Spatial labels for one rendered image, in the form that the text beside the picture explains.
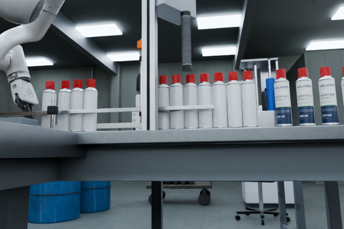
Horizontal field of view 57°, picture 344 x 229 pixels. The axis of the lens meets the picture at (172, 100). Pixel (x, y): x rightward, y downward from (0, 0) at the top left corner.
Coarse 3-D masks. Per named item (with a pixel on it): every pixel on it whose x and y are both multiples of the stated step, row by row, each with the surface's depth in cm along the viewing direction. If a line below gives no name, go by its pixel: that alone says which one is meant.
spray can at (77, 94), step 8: (80, 80) 122; (80, 88) 122; (72, 96) 120; (80, 96) 120; (72, 104) 119; (80, 104) 120; (72, 120) 118; (80, 120) 119; (72, 128) 118; (80, 128) 118
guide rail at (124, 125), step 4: (100, 124) 123; (104, 124) 122; (108, 124) 122; (112, 124) 122; (116, 124) 122; (120, 124) 121; (124, 124) 121; (128, 124) 121; (132, 124) 121; (136, 124) 120; (56, 128) 125; (100, 128) 122; (104, 128) 122; (108, 128) 122; (112, 128) 123
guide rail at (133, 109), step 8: (0, 112) 122; (8, 112) 121; (16, 112) 121; (24, 112) 120; (32, 112) 120; (40, 112) 119; (64, 112) 118; (72, 112) 117; (80, 112) 117; (88, 112) 116; (96, 112) 116; (104, 112) 116
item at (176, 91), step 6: (174, 78) 116; (180, 78) 117; (174, 84) 115; (180, 84) 116; (174, 90) 114; (180, 90) 114; (174, 96) 114; (180, 96) 114; (174, 102) 113; (180, 102) 114; (174, 114) 113; (180, 114) 113; (174, 120) 112; (180, 120) 112; (174, 126) 112; (180, 126) 112
